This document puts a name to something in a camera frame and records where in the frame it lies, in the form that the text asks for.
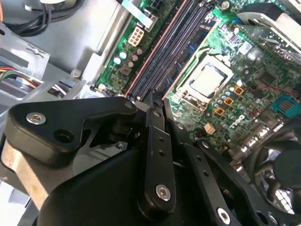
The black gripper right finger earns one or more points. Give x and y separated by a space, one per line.
211 179

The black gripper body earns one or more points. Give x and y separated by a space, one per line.
105 193

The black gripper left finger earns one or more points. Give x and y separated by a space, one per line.
58 117

